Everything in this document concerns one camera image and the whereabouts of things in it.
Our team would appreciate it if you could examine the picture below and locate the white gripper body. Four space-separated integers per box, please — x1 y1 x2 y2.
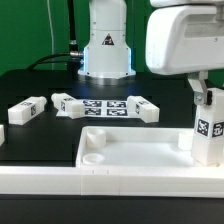
145 0 224 75

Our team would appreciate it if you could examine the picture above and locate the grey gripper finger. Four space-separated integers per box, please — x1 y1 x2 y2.
188 71 212 106

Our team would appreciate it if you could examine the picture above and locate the white desk top tray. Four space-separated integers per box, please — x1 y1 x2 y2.
75 125 224 169

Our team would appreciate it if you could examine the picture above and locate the AprilTag marker sheet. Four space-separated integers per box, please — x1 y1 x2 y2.
55 98 138 118

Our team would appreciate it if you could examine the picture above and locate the white front obstacle bar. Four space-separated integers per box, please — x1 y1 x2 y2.
0 166 224 198

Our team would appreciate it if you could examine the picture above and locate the white obstacle bar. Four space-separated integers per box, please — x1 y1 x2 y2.
0 166 224 198
0 125 5 146

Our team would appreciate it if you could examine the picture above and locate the white left obstacle bar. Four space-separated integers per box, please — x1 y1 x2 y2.
0 125 5 146

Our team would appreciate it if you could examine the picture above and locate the black cable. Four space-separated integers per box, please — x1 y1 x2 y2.
26 0 85 71

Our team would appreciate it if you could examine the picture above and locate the white cable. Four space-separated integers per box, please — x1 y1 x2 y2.
46 0 56 70

